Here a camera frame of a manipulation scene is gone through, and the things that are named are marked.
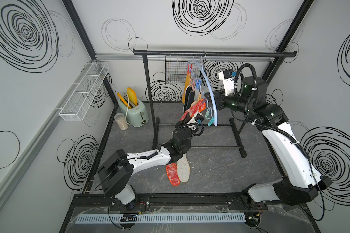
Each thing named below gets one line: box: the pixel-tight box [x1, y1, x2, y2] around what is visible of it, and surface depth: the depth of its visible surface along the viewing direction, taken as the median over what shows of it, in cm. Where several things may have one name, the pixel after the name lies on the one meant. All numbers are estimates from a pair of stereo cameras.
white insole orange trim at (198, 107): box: [179, 98, 207, 121], surface depth 68 cm
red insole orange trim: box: [165, 162, 181, 187], surface depth 84 cm
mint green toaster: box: [117, 98, 150, 128], surface depth 98 cm
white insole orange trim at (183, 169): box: [176, 153, 191, 183], surface depth 86 cm
